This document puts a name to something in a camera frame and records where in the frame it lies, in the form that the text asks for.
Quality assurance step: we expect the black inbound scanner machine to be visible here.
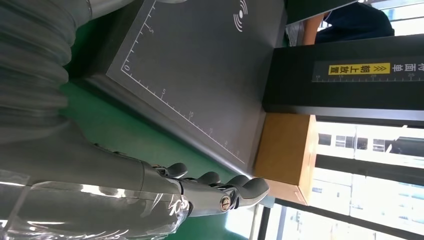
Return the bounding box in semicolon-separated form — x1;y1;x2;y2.
81;0;424;178

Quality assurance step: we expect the brown cardboard delivery box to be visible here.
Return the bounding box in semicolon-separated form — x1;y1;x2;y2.
253;112;320;207

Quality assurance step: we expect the black laptop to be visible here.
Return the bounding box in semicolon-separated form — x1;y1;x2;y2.
284;0;360;47

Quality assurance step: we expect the black window frame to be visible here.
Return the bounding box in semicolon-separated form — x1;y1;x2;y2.
256;153;424;240

